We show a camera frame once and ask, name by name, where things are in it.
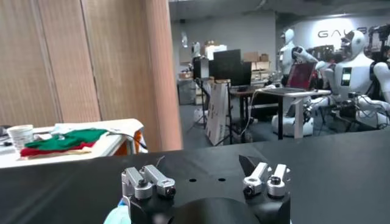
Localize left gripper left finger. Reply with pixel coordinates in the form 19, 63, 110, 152
121, 155, 177, 214

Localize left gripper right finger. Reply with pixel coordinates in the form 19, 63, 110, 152
238, 154, 290, 198

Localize light blue t-shirt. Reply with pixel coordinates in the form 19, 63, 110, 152
103, 197, 132, 224

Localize orange cloth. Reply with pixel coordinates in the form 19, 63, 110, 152
114, 130, 144, 156

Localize white side table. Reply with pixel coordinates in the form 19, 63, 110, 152
0, 118, 144, 170

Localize black table cover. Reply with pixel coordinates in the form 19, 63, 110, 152
0, 129, 390, 224

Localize white standing desk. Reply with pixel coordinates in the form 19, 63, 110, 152
257, 87, 332, 140

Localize green folded shirt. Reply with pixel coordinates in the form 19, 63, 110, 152
24, 128, 108, 152

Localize brown desk black legs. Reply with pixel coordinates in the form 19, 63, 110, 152
230, 86, 266, 122

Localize beige folded shirt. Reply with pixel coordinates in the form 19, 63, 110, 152
21, 145, 92, 161

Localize white leaning board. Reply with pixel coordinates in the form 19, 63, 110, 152
205, 82, 229, 147

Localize black tripod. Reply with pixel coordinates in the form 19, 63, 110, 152
187, 77, 241, 146

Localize red folded shirt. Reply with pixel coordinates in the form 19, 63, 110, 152
19, 141, 96, 158

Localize open silver laptop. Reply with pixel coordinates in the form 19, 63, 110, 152
263, 62, 317, 94

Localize black desk monitor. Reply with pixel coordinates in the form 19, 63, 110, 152
213, 49, 252, 88

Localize cardboard boxes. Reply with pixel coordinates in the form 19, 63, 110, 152
243, 51, 271, 71

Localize white paper cup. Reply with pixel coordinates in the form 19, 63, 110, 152
6, 124, 34, 150

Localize slim white humanoid robot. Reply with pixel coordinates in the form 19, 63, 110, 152
277, 28, 317, 77

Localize wooden folding partition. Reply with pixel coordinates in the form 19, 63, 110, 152
0, 0, 183, 153

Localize white humanoid robot wheeled base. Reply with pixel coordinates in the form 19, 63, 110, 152
271, 29, 390, 138

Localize black pole stand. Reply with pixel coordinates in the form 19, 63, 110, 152
365, 24, 390, 61

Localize black cable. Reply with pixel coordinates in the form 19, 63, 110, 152
106, 131, 141, 150

